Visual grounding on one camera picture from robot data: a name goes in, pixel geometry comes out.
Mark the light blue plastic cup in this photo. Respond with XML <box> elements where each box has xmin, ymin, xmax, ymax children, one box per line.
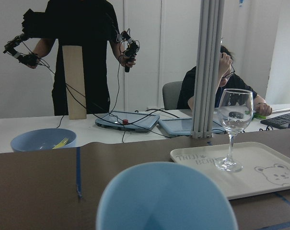
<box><xmin>96</xmin><ymin>162</ymin><xmax>238</xmax><ymax>230</ymax></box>

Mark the blue bowl with fork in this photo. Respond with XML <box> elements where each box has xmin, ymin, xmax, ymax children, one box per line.
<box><xmin>11</xmin><ymin>128</ymin><xmax>77</xmax><ymax>152</ymax></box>

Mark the blue teach pendant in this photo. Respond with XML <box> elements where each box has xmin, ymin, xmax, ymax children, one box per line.
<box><xmin>95</xmin><ymin>111</ymin><xmax>160</xmax><ymax>133</ymax></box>
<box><xmin>158</xmin><ymin>117</ymin><xmax>229</xmax><ymax>138</ymax></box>

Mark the grey office chair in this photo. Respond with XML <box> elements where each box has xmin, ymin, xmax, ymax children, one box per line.
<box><xmin>162</xmin><ymin>81</ymin><xmax>182</xmax><ymax>110</ymax></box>

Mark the yellow plastic fork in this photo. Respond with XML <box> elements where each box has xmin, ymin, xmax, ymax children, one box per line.
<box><xmin>53</xmin><ymin>138</ymin><xmax>69</xmax><ymax>149</ymax></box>

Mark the seated person in black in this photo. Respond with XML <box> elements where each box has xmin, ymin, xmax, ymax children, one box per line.
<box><xmin>176</xmin><ymin>46</ymin><xmax>272</xmax><ymax>116</ymax></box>

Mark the clear wine glass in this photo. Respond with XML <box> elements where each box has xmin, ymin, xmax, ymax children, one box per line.
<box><xmin>215</xmin><ymin>89</ymin><xmax>254</xmax><ymax>172</ymax></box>

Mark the wooden plank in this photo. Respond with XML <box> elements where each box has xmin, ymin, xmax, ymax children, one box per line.
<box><xmin>62</xmin><ymin>46</ymin><xmax>87</xmax><ymax>120</ymax></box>

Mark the standing person in black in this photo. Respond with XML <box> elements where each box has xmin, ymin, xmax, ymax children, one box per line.
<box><xmin>4</xmin><ymin>0</ymin><xmax>139</xmax><ymax>115</ymax></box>

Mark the cream bear tray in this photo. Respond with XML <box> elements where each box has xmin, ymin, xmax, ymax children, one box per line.
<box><xmin>170</xmin><ymin>142</ymin><xmax>290</xmax><ymax>200</ymax></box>

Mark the black keyboard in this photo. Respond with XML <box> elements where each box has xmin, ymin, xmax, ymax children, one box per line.
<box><xmin>260</xmin><ymin>113</ymin><xmax>290</xmax><ymax>129</ymax></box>

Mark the aluminium frame post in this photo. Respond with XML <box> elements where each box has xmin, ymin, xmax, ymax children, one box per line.
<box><xmin>191</xmin><ymin>0</ymin><xmax>224</xmax><ymax>139</ymax></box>

